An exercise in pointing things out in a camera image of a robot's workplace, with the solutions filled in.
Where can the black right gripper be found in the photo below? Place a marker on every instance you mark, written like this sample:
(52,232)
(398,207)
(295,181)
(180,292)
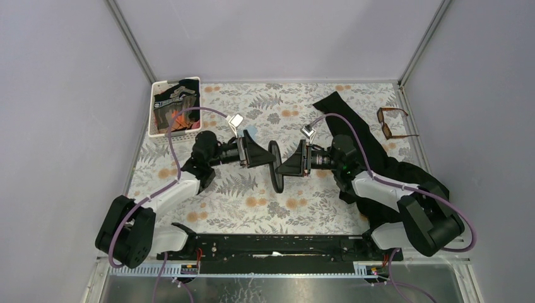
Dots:
(294,166)

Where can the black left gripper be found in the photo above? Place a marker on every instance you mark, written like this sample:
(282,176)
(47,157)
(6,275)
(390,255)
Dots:
(250,154)

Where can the black glasses case tan lining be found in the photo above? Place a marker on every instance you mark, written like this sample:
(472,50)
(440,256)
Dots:
(277,180)

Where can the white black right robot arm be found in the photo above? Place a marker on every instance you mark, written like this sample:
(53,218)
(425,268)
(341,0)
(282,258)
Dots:
(400,215)

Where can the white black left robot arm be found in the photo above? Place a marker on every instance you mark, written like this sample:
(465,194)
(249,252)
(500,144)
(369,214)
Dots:
(129,234)

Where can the light blue cleaning cloth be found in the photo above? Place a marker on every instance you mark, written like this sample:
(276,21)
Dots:
(250,130)

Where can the floral patterned table mat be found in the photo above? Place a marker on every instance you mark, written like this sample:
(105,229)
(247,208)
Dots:
(243,201)

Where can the black cloth garment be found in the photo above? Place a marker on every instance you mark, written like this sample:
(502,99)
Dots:
(379,161)

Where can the white perforated plastic basket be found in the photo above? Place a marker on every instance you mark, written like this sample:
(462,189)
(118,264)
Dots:
(175,136)

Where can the black orange clothes in basket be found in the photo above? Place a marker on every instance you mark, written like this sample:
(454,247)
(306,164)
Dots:
(171,97)

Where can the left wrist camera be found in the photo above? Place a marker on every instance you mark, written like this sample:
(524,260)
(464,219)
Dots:
(234,120)

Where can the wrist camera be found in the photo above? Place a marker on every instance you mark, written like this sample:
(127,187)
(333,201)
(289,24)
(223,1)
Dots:
(309,132)
(234,120)

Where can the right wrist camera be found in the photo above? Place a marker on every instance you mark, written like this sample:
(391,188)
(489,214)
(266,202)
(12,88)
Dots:
(309,132)

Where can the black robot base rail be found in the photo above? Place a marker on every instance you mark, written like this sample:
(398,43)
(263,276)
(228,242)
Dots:
(241,253)

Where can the grey slotted cable duct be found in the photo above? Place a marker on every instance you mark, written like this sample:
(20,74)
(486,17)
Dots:
(179,270)

